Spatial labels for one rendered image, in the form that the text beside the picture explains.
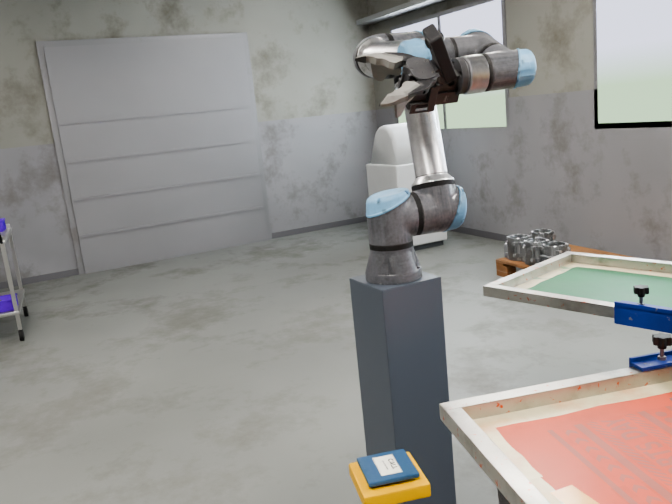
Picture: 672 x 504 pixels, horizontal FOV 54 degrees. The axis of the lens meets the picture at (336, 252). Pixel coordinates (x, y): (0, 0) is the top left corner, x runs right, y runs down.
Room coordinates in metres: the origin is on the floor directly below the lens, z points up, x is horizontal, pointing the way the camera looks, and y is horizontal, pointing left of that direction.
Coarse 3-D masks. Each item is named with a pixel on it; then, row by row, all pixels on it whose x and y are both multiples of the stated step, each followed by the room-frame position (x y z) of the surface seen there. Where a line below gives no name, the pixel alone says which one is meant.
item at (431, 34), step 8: (432, 24) 1.26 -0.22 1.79; (424, 32) 1.26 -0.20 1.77; (432, 32) 1.25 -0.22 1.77; (440, 32) 1.25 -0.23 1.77; (424, 40) 1.27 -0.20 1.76; (432, 40) 1.24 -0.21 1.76; (440, 40) 1.24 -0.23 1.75; (432, 48) 1.25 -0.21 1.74; (440, 48) 1.25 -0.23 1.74; (432, 56) 1.31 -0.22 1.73; (440, 56) 1.26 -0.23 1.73; (448, 56) 1.27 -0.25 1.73; (440, 64) 1.27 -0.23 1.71; (448, 64) 1.28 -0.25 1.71; (448, 72) 1.29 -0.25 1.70; (448, 80) 1.31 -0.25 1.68
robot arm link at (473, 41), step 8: (464, 32) 1.47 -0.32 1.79; (472, 32) 1.46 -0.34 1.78; (480, 32) 1.45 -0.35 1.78; (456, 40) 1.41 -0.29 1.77; (464, 40) 1.41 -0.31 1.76; (472, 40) 1.41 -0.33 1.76; (480, 40) 1.41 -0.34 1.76; (488, 40) 1.41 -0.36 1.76; (496, 40) 1.42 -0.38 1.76; (464, 48) 1.40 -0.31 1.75; (472, 48) 1.40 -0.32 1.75; (480, 48) 1.40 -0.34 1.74
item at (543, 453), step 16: (640, 400) 1.34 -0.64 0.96; (656, 400) 1.33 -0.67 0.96; (560, 416) 1.31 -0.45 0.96; (576, 416) 1.30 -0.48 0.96; (592, 416) 1.29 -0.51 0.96; (608, 416) 1.29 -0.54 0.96; (512, 432) 1.26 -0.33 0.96; (528, 432) 1.25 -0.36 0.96; (544, 432) 1.25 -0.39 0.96; (528, 448) 1.19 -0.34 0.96; (544, 448) 1.18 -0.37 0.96; (560, 448) 1.18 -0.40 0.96; (544, 464) 1.13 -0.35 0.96; (560, 464) 1.12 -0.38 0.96; (576, 464) 1.12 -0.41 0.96
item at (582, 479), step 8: (568, 472) 1.09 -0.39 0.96; (576, 472) 1.09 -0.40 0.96; (584, 472) 1.09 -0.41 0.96; (544, 480) 1.08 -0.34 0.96; (552, 480) 1.07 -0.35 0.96; (560, 480) 1.07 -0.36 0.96; (568, 480) 1.07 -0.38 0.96; (576, 480) 1.06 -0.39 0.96; (584, 480) 1.06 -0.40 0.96; (592, 480) 1.06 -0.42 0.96; (600, 480) 1.06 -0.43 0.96; (560, 488) 1.05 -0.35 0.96; (584, 488) 1.04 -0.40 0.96; (592, 488) 1.04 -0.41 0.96; (600, 488) 1.03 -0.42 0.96; (608, 488) 1.03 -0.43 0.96; (592, 496) 1.01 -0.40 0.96; (600, 496) 1.01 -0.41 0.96; (608, 496) 1.01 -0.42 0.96; (616, 496) 1.01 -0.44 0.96
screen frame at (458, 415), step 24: (552, 384) 1.39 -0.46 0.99; (576, 384) 1.38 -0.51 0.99; (600, 384) 1.39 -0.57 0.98; (624, 384) 1.40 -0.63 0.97; (648, 384) 1.41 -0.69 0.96; (456, 408) 1.33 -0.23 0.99; (480, 408) 1.34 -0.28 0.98; (504, 408) 1.35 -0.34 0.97; (528, 408) 1.36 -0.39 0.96; (456, 432) 1.26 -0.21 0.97; (480, 432) 1.21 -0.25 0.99; (480, 456) 1.14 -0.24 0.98; (504, 456) 1.11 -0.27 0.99; (504, 480) 1.04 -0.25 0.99; (528, 480) 1.03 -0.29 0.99
